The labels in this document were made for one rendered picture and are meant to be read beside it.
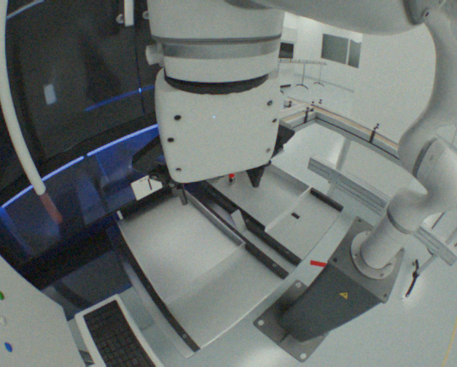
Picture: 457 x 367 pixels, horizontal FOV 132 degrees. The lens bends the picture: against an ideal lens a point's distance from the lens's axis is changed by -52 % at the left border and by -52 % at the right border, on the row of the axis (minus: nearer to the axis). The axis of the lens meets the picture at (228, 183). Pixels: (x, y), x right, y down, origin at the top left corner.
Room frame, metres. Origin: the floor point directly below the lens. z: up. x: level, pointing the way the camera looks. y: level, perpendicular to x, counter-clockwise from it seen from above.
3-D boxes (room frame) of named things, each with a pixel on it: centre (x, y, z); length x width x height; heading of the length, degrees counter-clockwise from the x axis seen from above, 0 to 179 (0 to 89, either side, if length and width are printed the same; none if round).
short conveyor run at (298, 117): (1.13, -0.32, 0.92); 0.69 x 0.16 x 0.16; 132
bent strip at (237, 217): (0.35, -0.07, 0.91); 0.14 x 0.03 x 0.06; 42
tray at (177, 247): (0.35, 0.16, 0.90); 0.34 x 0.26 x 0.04; 42
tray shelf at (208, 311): (0.41, -0.01, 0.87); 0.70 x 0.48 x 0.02; 132
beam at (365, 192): (0.76, -1.21, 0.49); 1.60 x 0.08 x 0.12; 42
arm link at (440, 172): (0.22, -0.48, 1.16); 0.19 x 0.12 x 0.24; 15
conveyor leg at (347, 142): (1.17, -0.84, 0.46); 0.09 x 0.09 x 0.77; 42
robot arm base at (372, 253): (0.25, -0.47, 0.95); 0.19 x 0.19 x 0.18
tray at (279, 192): (0.58, -0.09, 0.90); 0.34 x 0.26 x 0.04; 42
